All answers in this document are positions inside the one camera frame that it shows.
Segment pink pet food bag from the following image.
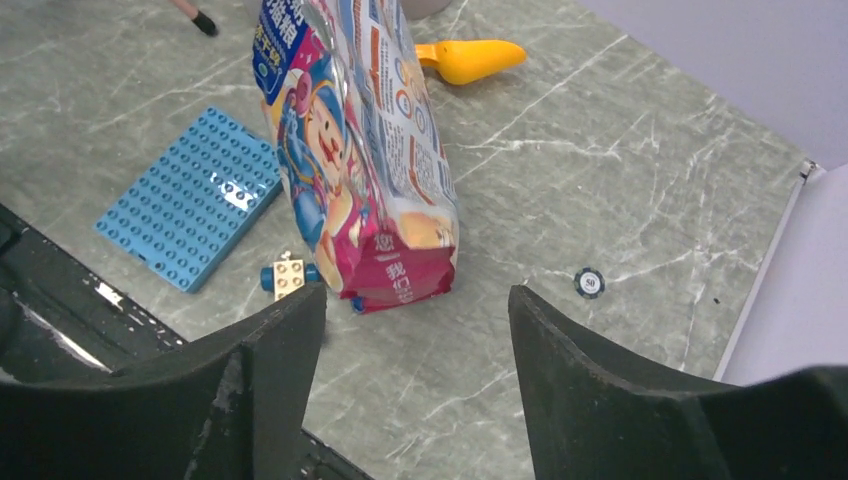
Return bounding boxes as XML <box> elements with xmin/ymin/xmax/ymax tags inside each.
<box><xmin>253</xmin><ymin>0</ymin><xmax>459</xmax><ymax>313</ymax></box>

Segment pink stand legs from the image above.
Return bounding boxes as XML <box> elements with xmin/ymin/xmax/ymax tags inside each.
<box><xmin>170</xmin><ymin>0</ymin><xmax>219</xmax><ymax>37</ymax></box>

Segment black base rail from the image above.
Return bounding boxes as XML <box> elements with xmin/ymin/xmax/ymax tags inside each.
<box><xmin>1</xmin><ymin>209</ymin><xmax>363</xmax><ymax>479</ymax></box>

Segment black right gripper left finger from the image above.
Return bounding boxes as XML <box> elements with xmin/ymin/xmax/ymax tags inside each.
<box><xmin>1</xmin><ymin>286</ymin><xmax>326</xmax><ymax>479</ymax></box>

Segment blue studded building baseplate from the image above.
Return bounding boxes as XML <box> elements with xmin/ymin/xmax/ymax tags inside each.
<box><xmin>94</xmin><ymin>107</ymin><xmax>283</xmax><ymax>293</ymax></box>

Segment beige toy car blue wheels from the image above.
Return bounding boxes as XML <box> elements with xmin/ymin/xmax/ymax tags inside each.
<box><xmin>259</xmin><ymin>251</ymin><xmax>323</xmax><ymax>301</ymax></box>

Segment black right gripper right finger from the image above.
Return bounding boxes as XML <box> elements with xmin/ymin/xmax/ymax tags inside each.
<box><xmin>508</xmin><ymin>285</ymin><xmax>847</xmax><ymax>480</ymax></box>

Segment aluminium frame rail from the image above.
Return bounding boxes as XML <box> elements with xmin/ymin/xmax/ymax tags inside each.
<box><xmin>712</xmin><ymin>159</ymin><xmax>819</xmax><ymax>382</ymax></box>

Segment dark poker chip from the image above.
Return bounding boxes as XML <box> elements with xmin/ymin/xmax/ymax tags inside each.
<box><xmin>573</xmin><ymin>267</ymin><xmax>606</xmax><ymax>300</ymax></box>

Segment yellow plastic scoop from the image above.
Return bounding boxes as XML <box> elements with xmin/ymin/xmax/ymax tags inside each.
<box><xmin>415</xmin><ymin>39</ymin><xmax>527</xmax><ymax>86</ymax></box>

